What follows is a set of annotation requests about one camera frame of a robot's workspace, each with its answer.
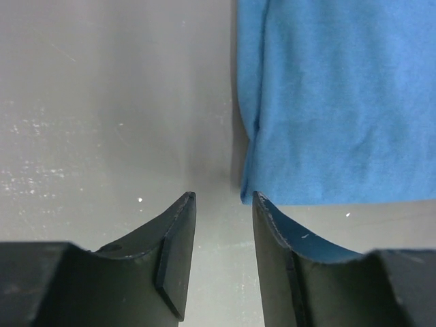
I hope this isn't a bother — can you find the blue t shirt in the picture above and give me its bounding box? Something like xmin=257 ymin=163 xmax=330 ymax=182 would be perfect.
xmin=236 ymin=1 xmax=435 ymax=205

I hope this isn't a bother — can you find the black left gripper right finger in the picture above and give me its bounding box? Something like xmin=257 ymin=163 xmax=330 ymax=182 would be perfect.
xmin=252 ymin=192 xmax=375 ymax=326

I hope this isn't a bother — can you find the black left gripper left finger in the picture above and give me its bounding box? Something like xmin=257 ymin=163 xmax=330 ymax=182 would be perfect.
xmin=84 ymin=192 xmax=196 ymax=322

